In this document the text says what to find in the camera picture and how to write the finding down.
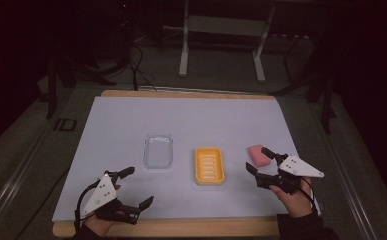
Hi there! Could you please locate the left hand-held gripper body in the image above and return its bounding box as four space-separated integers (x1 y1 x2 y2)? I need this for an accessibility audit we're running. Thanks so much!
80 171 141 225

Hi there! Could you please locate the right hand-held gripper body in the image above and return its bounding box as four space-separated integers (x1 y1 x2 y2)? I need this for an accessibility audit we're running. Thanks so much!
254 153 326 196

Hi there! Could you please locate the pink soap bar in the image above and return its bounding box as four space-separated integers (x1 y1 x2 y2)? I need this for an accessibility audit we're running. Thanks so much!
247 144 273 168

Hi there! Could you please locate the person's left hand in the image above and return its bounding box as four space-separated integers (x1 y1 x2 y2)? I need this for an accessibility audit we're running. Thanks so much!
82 213 116 238

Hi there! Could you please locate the person's right hand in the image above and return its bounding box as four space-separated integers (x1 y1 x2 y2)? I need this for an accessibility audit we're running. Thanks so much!
269 177 315 219

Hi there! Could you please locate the clear plastic box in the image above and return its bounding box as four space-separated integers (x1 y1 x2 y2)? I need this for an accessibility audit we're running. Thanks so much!
142 133 175 171

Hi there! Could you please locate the wooden table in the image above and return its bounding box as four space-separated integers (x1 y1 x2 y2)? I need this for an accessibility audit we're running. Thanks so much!
52 89 281 238

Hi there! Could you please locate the yellow soap dish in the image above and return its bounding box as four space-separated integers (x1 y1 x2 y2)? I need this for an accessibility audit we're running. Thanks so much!
193 146 226 186

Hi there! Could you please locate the black metal stand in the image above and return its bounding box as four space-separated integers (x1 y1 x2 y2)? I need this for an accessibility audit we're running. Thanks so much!
270 34 338 135
44 54 118 120

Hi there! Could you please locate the white table cover sheet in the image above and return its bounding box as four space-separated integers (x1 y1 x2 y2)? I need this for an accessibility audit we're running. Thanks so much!
51 95 322 224

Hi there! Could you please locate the white metal stand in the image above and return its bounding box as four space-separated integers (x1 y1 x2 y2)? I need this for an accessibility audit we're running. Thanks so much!
178 0 277 84

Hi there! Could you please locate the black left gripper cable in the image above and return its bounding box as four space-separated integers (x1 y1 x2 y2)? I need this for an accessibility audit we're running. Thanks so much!
73 179 101 234

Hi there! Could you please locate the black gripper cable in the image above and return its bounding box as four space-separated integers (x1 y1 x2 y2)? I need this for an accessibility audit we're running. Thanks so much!
299 178 319 214
73 179 101 234

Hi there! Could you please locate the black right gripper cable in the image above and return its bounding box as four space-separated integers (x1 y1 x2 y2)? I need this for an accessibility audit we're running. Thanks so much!
299 178 319 214

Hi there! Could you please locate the black floor cable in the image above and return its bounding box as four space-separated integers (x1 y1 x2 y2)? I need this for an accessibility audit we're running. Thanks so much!
127 42 159 92

